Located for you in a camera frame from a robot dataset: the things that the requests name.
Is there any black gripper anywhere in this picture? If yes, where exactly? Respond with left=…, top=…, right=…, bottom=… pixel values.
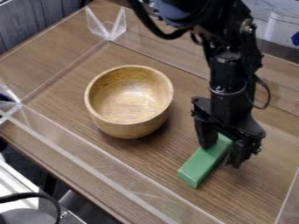
left=191, top=96, right=267, bottom=168

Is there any green rectangular block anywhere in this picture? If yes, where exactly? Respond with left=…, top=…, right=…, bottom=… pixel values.
left=178, top=134, right=233, bottom=188

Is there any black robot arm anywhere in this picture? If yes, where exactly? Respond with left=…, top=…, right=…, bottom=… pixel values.
left=127, top=0, right=267, bottom=167

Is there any brown wooden bowl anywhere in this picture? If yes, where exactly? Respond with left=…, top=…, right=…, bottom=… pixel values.
left=84, top=65, right=174, bottom=139

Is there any white container top right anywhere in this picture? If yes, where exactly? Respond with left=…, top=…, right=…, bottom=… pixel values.
left=265, top=11, right=299, bottom=49

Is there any grey metal stand base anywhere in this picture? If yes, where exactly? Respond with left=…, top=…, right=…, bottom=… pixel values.
left=0, top=201, right=88, bottom=224

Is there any clear acrylic front wall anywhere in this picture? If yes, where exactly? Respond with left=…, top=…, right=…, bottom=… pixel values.
left=0, top=87, right=225, bottom=224

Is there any black cable bottom left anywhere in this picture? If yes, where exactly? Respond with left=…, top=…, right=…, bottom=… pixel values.
left=0, top=192, right=63, bottom=224

